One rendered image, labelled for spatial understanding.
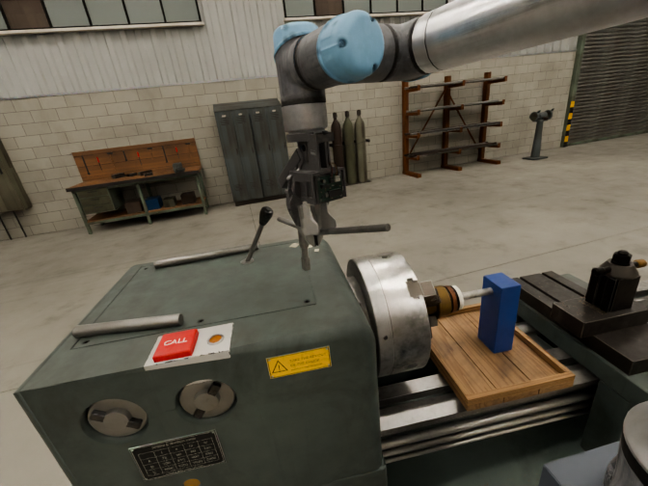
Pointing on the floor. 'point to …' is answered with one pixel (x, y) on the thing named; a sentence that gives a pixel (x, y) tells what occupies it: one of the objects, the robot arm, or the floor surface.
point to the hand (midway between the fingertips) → (312, 238)
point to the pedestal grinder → (538, 133)
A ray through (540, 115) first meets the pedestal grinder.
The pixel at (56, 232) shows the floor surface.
